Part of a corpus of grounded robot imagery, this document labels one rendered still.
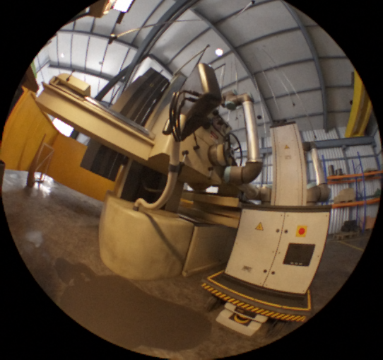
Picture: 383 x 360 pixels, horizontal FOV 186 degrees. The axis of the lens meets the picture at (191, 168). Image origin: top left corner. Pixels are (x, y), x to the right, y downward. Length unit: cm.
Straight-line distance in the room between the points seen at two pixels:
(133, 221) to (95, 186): 236
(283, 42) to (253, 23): 177
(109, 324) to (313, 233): 108
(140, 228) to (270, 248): 82
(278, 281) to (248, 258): 24
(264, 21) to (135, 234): 844
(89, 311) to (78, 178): 279
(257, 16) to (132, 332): 876
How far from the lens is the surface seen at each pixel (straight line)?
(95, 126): 108
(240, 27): 779
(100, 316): 87
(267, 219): 71
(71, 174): 326
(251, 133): 79
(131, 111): 162
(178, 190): 171
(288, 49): 805
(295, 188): 116
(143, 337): 83
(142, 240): 93
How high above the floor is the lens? 76
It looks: 17 degrees up
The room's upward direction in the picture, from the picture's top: 15 degrees clockwise
